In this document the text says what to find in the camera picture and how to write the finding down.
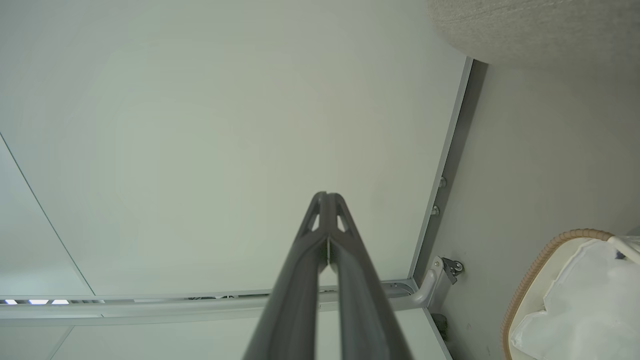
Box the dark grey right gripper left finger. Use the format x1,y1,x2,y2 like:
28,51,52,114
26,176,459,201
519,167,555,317
242,191,331,360

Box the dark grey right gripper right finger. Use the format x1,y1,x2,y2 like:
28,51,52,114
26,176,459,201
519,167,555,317
327,192,414,360

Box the woven tan laundry basket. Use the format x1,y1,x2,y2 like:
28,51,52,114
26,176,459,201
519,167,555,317
501,228,640,360

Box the white clothing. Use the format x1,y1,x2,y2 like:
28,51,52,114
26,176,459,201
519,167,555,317
510,238,640,360

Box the beige fabric sofa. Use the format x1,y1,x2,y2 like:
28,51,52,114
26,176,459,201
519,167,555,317
426,0,640,68

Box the black caster wheel with bracket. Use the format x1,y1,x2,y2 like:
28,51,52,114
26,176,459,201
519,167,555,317
440,256,465,286

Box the grey metal partition rail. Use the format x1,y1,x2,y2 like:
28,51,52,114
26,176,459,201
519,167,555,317
0,279,443,327

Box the grey metal partition post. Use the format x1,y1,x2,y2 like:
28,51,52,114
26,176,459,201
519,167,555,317
407,56,490,313

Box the white basket handle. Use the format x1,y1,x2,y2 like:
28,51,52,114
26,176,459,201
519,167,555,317
607,234,640,265

